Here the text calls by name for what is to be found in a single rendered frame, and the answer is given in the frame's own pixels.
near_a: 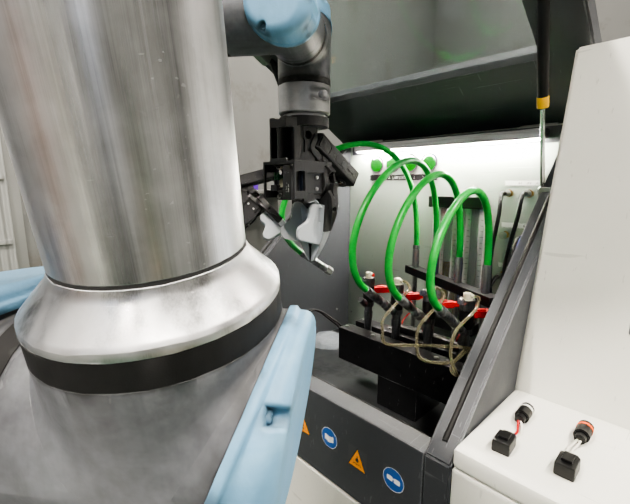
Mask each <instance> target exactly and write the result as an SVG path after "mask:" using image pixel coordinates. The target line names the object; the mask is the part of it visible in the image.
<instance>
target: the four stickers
mask: <svg viewBox="0 0 630 504"><path fill-rule="evenodd" d="M302 432H303V433H305V434H306V435H308V436H310V417H308V416H307V415H305V417H304V422H303V428H302ZM321 443H323V444H324V445H326V446H327V447H329V448H330V449H332V450H333V451H335V452H336V453H337V432H336V431H334V430H332V429H331V428H329V427H327V426H326V425H324V424H323V423H321ZM348 464H350V465H351V466H353V467H354V468H355V469H357V470H358V471H360V472H361V473H362V474H364V475H365V476H366V465H367V454H365V453H364V452H362V451H361V450H359V449H358V448H356V447H355V446H353V445H352V444H350V443H349V442H348ZM382 484H383V485H385V486H386V487H387V488H389V489H390V490H391V491H393V492H394V493H396V494H397V495H398V496H400V497H401V498H402V499H403V497H404V486H405V476H404V475H403V474H401V473H400V472H398V471H397V470H395V469H394V468H392V467H391V466H389V465H388V464H386V463H385V462H384V461H383V474H382Z"/></svg>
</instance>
